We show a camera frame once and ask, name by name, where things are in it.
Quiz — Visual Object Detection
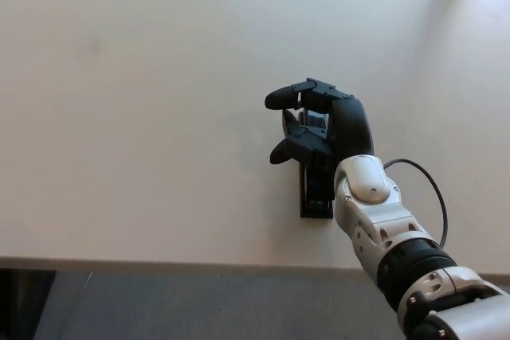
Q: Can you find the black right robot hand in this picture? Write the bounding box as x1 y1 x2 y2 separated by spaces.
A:
264 76 377 177

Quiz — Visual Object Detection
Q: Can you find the black desk stapler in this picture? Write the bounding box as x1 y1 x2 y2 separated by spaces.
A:
298 108 334 220

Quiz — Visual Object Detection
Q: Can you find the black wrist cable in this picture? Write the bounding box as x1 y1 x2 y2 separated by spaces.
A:
382 158 449 249

